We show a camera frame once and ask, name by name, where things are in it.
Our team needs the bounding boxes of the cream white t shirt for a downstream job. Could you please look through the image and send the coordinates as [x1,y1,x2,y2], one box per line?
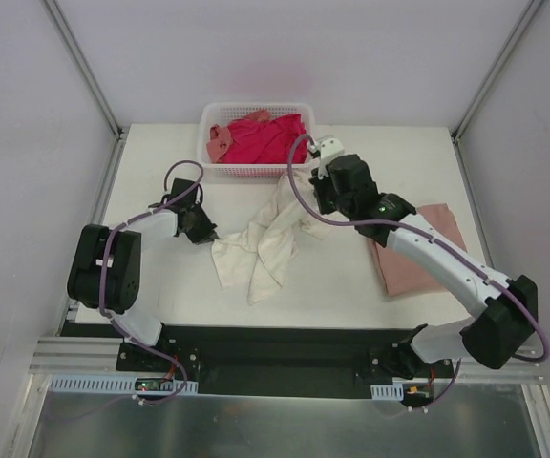
[211,172,329,305]

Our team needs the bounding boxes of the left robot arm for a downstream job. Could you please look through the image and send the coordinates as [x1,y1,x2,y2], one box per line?
[67,178,218,371]

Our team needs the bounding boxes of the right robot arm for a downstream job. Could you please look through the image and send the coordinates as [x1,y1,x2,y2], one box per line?
[309,154,538,380]

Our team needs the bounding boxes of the salmon t shirt in basket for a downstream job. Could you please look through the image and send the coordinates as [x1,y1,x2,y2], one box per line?
[206,109,271,163]

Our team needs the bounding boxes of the red t shirt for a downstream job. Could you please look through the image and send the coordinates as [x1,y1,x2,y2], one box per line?
[222,114,307,165]

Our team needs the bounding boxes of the folded pink t shirt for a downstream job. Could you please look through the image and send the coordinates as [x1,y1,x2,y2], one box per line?
[365,203,472,300]

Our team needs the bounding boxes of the white plastic laundry basket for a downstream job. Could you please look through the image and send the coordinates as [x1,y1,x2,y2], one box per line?
[197,102,314,177]

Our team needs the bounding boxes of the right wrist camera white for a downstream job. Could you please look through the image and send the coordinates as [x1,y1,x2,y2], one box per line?
[307,135,345,179]

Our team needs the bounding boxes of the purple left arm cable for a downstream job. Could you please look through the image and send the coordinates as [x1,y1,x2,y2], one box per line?
[76,160,207,424]

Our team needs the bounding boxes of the right aluminium frame post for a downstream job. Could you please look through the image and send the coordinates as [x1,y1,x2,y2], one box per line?
[451,0,548,142]

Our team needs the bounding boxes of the aluminium frame post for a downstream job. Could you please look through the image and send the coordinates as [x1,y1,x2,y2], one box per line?
[40,0,128,139]
[451,0,548,142]

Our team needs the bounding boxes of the left aluminium frame post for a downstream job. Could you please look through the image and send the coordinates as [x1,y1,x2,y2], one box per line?
[40,0,128,139]

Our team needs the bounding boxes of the aluminium rail front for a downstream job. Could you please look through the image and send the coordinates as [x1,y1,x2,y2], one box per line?
[29,336,546,385]

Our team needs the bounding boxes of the right white cable duct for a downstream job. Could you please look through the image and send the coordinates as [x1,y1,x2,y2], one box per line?
[370,383,404,402]

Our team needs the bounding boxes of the white cable duct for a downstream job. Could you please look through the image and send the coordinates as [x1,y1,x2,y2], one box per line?
[370,383,404,402]
[50,375,199,396]

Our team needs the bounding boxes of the left white cable duct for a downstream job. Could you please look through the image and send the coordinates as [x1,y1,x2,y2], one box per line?
[50,375,199,396]

